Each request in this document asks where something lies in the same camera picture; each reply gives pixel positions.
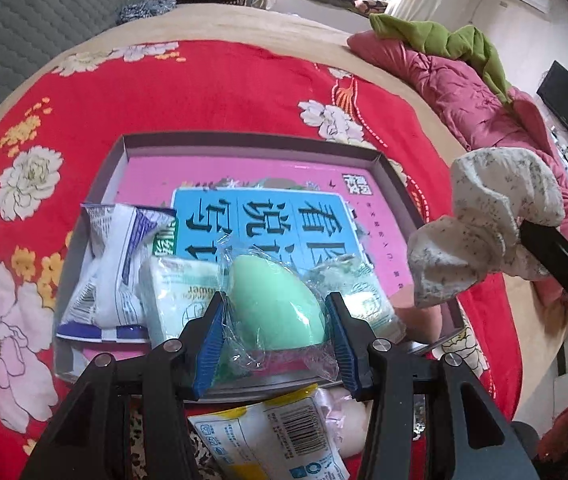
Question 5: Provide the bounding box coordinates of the pink wrapped egg sponge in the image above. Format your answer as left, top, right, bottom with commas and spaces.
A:
314, 389, 371, 458

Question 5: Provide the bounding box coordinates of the shallow grey cardboard box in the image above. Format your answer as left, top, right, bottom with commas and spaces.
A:
56, 132, 465, 396

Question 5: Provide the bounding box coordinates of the green makeup sponge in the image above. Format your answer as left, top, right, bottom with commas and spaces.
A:
214, 242, 341, 381

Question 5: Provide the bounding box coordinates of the green blanket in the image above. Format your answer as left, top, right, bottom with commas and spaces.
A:
369, 12, 515, 106

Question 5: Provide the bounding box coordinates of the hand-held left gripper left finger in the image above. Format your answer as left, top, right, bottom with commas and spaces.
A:
19, 290, 227, 480

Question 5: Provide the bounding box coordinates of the green tissue packet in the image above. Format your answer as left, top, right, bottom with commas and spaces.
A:
139, 255, 225, 348
300, 262, 407, 343

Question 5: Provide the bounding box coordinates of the white floral scrunchie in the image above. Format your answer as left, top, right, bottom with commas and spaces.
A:
408, 146, 566, 308

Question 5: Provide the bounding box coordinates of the red floral blanket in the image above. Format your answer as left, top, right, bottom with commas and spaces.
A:
0, 39, 525, 480

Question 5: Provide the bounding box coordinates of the white and blue tissue packet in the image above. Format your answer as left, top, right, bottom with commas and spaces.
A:
55, 202, 177, 343

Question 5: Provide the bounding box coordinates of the blue patterned cloth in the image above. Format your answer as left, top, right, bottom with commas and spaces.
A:
115, 0, 177, 24

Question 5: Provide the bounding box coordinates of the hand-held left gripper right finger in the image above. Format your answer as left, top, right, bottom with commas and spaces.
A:
324, 291, 540, 480

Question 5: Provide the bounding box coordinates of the barcode plastic packet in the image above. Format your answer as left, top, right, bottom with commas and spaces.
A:
187, 385, 351, 480

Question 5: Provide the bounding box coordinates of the leopard print scrunchie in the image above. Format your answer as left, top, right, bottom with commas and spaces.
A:
128, 402, 210, 480

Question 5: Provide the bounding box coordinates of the pink quilt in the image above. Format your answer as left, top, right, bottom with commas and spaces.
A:
346, 30, 568, 306

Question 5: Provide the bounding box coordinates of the peach makeup sponge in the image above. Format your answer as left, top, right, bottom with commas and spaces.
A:
391, 305, 447, 348

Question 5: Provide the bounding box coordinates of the grey quilted headboard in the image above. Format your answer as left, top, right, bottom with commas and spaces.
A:
0, 0, 157, 133

